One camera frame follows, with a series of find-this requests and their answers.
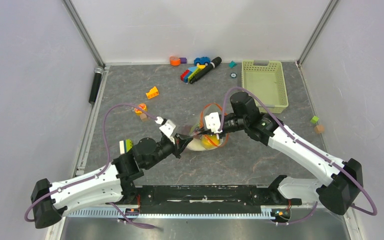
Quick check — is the clear zip bag orange zipper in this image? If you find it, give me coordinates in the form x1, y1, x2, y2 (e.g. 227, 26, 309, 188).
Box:
181, 102, 229, 152

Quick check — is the purple block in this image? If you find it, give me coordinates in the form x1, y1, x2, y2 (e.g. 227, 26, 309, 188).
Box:
179, 57, 188, 64

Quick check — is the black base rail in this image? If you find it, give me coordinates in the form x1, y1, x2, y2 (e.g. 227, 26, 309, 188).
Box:
116, 185, 302, 215

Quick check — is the coloured block stack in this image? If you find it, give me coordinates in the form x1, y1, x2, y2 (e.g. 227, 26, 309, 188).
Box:
180, 65, 206, 83

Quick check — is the black microphone at wall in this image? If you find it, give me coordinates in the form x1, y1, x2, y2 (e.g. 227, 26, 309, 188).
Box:
88, 66, 104, 104

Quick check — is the orange toy brick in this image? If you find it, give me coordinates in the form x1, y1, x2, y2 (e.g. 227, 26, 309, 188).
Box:
145, 86, 160, 100

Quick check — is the white radish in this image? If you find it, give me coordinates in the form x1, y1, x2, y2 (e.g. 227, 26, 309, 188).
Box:
186, 138, 207, 152

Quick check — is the wooden cube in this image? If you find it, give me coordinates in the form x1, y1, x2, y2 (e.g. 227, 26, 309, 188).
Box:
314, 124, 325, 134
139, 113, 149, 122

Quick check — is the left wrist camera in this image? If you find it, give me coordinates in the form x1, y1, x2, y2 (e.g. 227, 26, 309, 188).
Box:
159, 119, 178, 144

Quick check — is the small round badge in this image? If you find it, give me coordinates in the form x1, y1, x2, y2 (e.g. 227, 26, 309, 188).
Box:
230, 72, 237, 79

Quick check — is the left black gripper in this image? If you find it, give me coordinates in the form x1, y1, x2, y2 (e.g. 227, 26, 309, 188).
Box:
144, 132, 193, 170

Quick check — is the blue toy car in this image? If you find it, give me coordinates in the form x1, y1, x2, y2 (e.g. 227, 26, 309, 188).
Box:
193, 56, 211, 66

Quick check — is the wooden cube left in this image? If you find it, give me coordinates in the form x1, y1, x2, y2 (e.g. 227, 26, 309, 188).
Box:
139, 113, 149, 122

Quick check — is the yellow lemon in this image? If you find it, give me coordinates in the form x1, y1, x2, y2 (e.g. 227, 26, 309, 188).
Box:
201, 134, 220, 150

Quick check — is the green plastic basket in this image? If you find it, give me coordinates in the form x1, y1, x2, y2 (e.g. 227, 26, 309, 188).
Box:
241, 60, 289, 114

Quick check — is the green cube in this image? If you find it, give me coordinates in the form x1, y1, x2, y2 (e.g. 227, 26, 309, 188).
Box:
310, 115, 319, 125

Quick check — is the wooden cube right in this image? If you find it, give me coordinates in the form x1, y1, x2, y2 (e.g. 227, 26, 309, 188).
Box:
314, 124, 325, 134

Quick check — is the green white toy brick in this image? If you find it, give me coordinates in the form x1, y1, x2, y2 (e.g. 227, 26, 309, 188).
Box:
119, 139, 134, 155

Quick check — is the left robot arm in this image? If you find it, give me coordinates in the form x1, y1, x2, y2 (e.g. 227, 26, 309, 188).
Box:
25, 134, 194, 229

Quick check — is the black microphone on table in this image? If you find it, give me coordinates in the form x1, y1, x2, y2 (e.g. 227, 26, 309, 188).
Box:
189, 56, 222, 84

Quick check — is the teal block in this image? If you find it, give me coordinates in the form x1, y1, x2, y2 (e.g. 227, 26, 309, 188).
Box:
229, 60, 237, 69

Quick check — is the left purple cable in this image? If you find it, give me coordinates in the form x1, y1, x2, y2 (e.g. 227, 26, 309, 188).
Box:
23, 103, 165, 230

